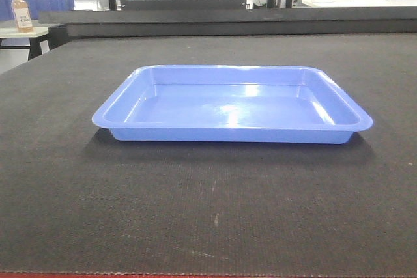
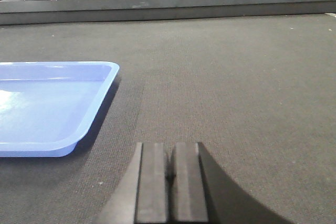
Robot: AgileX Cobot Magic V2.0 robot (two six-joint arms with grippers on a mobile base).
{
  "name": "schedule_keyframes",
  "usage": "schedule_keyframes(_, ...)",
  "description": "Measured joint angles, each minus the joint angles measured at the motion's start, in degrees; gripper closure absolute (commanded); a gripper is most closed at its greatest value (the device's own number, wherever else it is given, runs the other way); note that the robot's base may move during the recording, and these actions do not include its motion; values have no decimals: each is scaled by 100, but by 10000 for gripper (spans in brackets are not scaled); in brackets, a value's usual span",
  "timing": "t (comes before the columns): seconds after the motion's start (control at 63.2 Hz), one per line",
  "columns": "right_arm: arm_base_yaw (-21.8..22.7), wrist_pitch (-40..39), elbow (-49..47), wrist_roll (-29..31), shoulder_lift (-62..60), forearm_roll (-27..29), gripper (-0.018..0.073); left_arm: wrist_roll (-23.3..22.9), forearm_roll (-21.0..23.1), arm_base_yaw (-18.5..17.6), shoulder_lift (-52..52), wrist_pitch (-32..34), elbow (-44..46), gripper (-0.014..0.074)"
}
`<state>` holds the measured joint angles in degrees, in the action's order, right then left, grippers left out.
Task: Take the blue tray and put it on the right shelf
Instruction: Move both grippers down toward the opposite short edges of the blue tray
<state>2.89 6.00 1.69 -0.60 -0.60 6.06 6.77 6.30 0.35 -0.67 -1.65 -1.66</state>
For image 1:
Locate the blue plastic tray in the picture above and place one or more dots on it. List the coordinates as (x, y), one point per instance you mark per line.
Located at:
(268, 104)

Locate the dark fabric table mat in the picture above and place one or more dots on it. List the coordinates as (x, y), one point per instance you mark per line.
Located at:
(74, 200)

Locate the white background desk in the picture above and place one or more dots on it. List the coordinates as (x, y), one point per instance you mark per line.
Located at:
(353, 3)

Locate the white side table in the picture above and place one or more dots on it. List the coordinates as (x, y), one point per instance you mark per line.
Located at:
(35, 38)

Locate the orange juice bottle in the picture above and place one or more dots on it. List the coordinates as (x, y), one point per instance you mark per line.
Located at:
(22, 16)

